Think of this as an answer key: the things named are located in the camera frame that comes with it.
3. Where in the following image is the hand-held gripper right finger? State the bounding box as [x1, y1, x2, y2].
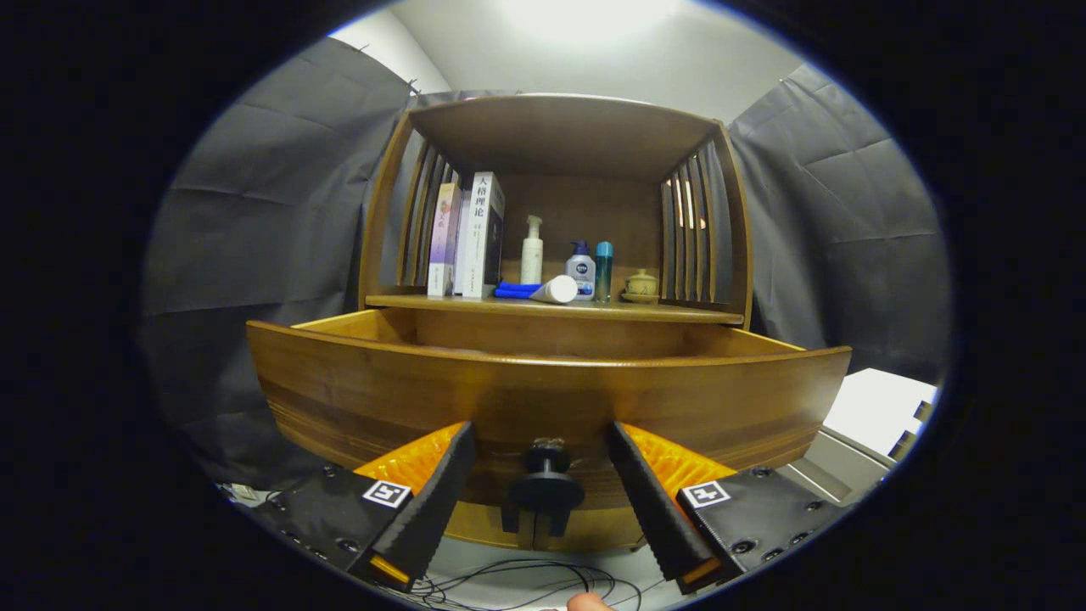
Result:
[605, 420, 849, 595]

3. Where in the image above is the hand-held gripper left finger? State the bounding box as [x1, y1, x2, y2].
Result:
[255, 420, 478, 593]

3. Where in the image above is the wooden drawer with black knob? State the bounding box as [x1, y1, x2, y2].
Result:
[246, 307, 852, 514]

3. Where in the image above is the white cosmetic tube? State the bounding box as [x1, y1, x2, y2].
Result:
[529, 275, 579, 305]

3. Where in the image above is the wooden countertop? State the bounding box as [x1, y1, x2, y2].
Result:
[365, 284, 745, 325]

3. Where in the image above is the wooden cabinet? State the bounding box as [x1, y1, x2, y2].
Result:
[358, 93, 754, 552]

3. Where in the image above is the grey slatted chair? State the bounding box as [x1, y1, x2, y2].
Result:
[776, 424, 896, 506]

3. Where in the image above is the beige lidded teacup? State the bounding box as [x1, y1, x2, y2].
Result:
[620, 268, 660, 305]

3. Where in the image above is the white flat panel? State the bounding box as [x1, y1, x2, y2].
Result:
[821, 367, 940, 459]

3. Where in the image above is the white bottle with blue cap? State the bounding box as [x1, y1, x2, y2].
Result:
[566, 240, 596, 301]

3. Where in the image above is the white pump bottle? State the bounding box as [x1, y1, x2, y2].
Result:
[520, 215, 545, 286]

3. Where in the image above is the purple book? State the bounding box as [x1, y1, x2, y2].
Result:
[427, 182, 463, 298]

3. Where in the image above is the thick white book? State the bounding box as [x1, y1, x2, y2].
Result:
[461, 171, 507, 300]

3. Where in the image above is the black backdrop cloth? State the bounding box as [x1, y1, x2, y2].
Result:
[140, 34, 955, 493]

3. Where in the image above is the ceiling light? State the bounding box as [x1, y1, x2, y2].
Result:
[501, 0, 680, 43]

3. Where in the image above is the black cable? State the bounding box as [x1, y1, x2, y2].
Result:
[373, 556, 646, 611]

